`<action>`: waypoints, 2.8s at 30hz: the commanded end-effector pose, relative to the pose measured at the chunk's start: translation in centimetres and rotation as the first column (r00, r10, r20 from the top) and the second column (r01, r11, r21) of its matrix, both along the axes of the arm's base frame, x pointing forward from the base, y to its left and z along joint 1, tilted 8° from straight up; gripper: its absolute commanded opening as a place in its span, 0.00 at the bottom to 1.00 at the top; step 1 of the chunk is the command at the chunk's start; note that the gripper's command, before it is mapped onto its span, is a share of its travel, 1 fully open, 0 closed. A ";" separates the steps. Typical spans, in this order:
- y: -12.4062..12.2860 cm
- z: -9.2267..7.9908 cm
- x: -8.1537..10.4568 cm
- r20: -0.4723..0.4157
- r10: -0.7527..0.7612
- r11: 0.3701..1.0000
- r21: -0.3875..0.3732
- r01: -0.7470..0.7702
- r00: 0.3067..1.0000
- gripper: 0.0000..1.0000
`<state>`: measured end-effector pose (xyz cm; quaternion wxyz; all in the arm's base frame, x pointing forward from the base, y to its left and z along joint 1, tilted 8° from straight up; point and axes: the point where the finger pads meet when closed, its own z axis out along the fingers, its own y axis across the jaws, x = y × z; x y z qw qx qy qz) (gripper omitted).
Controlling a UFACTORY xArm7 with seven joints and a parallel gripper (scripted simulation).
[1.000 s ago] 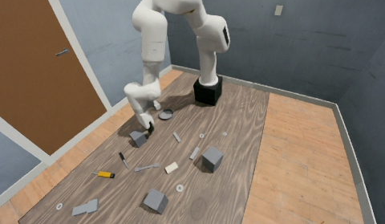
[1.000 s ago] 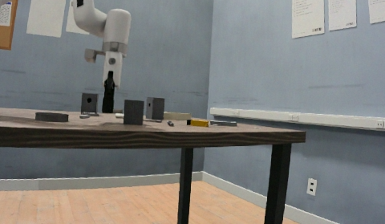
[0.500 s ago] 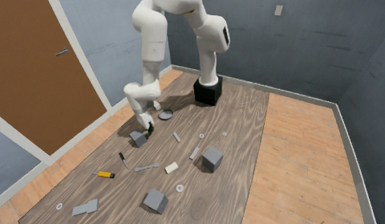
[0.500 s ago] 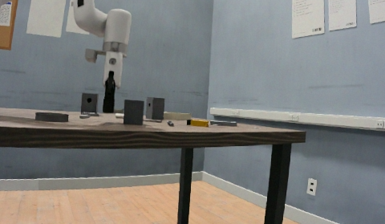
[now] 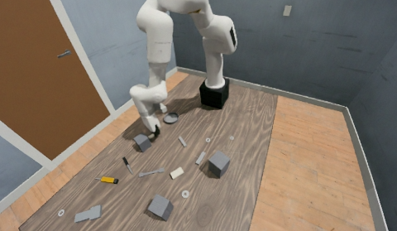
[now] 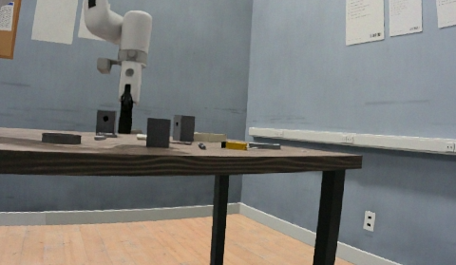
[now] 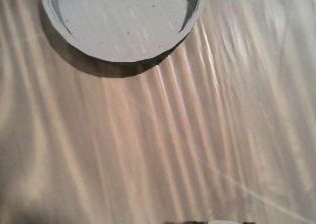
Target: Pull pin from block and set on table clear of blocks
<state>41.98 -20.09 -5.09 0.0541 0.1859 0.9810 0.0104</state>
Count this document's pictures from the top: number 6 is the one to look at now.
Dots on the grey round shallow dish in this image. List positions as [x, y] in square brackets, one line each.
[61, 138]

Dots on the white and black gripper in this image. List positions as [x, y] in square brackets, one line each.
[127, 81]

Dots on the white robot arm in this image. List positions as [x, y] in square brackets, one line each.
[133, 37]

